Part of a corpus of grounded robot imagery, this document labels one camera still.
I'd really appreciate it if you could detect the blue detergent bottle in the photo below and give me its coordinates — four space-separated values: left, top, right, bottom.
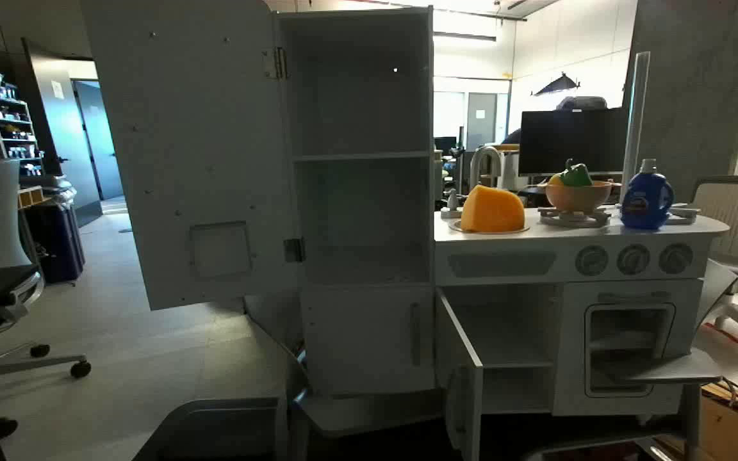
620 158 674 230

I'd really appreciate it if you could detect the small lower cabinet door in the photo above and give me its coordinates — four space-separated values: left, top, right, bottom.
435 292 485 461

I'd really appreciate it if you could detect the white toy kitchen cabinet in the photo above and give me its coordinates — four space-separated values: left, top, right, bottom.
283 7 722 426

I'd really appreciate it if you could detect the tall white cabinet door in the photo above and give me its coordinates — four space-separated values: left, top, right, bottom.
82 0 297 309

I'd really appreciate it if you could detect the toy oven door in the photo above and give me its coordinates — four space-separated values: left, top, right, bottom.
606 348 722 385

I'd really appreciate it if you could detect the grey toy faucet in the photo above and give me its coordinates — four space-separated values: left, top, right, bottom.
448 146 502 212

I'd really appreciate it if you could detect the grey toy stove burner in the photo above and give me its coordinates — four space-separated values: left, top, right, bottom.
538 208 611 227

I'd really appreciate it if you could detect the black computer monitor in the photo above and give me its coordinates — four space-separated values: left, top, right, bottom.
520 108 626 174

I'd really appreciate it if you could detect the tan bowl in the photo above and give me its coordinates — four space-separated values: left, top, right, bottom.
547 180 613 212

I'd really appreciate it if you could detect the green toy pepper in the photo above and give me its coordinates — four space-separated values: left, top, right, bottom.
562 165 592 188

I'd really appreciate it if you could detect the cardboard box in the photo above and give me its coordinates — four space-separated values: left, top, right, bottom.
701 385 738 461

